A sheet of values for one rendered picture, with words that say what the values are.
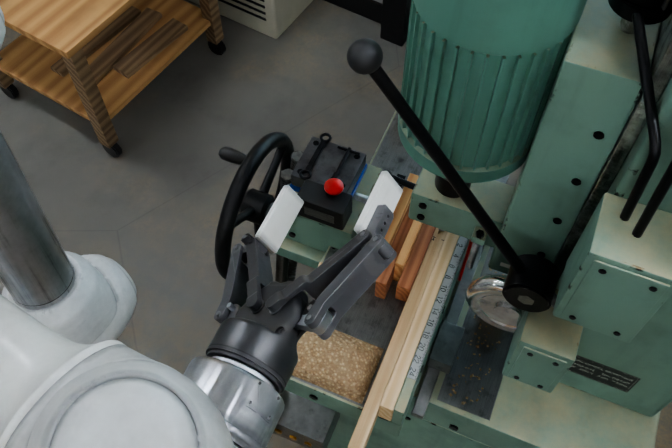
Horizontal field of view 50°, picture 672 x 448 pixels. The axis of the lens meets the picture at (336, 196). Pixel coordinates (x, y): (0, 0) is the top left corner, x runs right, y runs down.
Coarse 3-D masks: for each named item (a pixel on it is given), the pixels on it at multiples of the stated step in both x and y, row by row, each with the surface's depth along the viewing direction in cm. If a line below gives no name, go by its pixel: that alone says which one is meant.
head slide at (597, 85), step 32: (576, 32) 71; (608, 32) 71; (576, 64) 69; (608, 64) 69; (576, 96) 72; (608, 96) 70; (544, 128) 77; (576, 128) 75; (608, 128) 73; (544, 160) 81; (576, 160) 79; (544, 192) 85; (576, 192) 83; (512, 224) 93; (544, 224) 90; (544, 256) 95
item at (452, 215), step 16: (432, 176) 104; (416, 192) 103; (432, 192) 103; (480, 192) 103; (496, 192) 103; (512, 192) 103; (416, 208) 105; (432, 208) 104; (448, 208) 102; (464, 208) 101; (496, 208) 101; (432, 224) 107; (448, 224) 105; (464, 224) 104; (496, 224) 100
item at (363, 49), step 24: (360, 48) 67; (360, 72) 69; (384, 72) 70; (408, 120) 73; (432, 144) 75; (480, 216) 81; (504, 240) 84; (528, 264) 87; (552, 264) 88; (504, 288) 88; (528, 288) 86; (552, 288) 87
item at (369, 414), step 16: (432, 240) 113; (432, 256) 112; (416, 288) 108; (416, 304) 107; (400, 320) 106; (400, 336) 104; (384, 368) 101; (384, 384) 100; (368, 400) 99; (368, 416) 98; (368, 432) 96
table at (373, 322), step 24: (384, 144) 129; (384, 168) 126; (408, 168) 126; (288, 240) 121; (312, 264) 121; (360, 312) 111; (384, 312) 111; (360, 336) 108; (384, 336) 108; (288, 384) 107; (312, 384) 104; (336, 408) 106; (360, 408) 102; (408, 408) 107
